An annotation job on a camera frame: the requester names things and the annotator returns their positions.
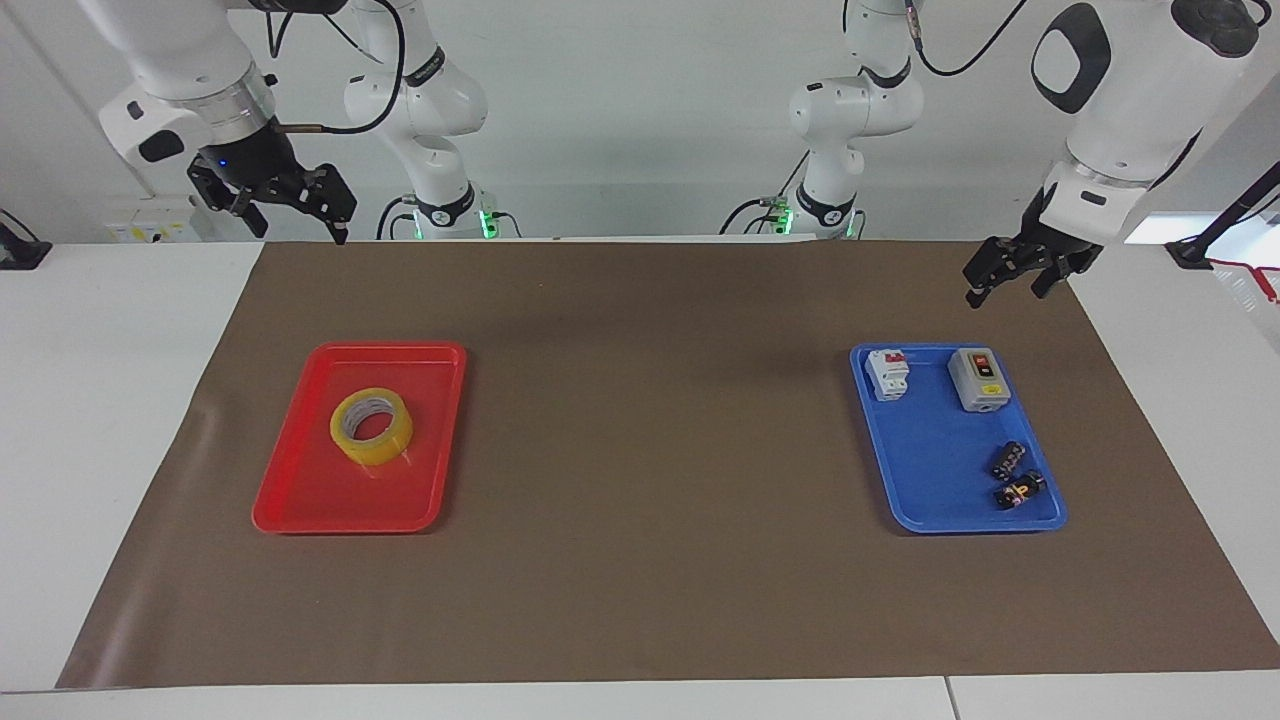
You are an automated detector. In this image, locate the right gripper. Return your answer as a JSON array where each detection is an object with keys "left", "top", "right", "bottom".
[{"left": 187, "top": 118, "right": 359, "bottom": 247}]

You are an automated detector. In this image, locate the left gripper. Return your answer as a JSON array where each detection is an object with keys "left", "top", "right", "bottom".
[{"left": 962, "top": 185, "right": 1106, "bottom": 309}]

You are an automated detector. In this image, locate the yellow tape roll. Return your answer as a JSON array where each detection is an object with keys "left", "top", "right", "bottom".
[{"left": 329, "top": 387, "right": 415, "bottom": 468}]

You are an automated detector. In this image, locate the white circuit breaker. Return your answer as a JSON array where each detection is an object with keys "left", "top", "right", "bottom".
[{"left": 864, "top": 348, "right": 911, "bottom": 403}]

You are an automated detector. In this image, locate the black stand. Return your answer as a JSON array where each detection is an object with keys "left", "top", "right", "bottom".
[
  {"left": 1164, "top": 160, "right": 1280, "bottom": 272},
  {"left": 0, "top": 208, "right": 53, "bottom": 272}
]

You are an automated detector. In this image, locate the blue plastic tray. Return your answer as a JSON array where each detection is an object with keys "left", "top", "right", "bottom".
[{"left": 849, "top": 342, "right": 1069, "bottom": 535}]

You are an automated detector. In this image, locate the black part with orange light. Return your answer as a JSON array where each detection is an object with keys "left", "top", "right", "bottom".
[{"left": 994, "top": 472, "right": 1047, "bottom": 512}]

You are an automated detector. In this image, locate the red plastic tray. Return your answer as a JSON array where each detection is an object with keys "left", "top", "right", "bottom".
[{"left": 251, "top": 341, "right": 468, "bottom": 535}]

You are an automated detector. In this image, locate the black cable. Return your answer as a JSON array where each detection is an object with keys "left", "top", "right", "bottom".
[
  {"left": 719, "top": 150, "right": 811, "bottom": 237},
  {"left": 376, "top": 193, "right": 419, "bottom": 242},
  {"left": 903, "top": 0, "right": 1033, "bottom": 78},
  {"left": 245, "top": 0, "right": 407, "bottom": 137}
]

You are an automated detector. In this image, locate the grey switch box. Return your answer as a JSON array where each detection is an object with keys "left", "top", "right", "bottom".
[{"left": 946, "top": 347, "right": 1011, "bottom": 415}]

